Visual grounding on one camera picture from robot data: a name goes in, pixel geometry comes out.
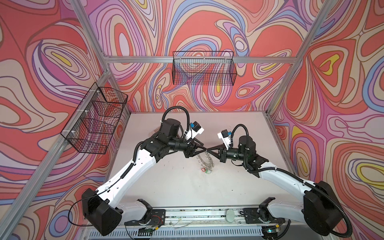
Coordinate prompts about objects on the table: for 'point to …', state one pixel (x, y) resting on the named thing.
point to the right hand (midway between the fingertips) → (209, 153)
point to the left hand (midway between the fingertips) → (205, 147)
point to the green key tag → (207, 171)
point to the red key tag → (203, 169)
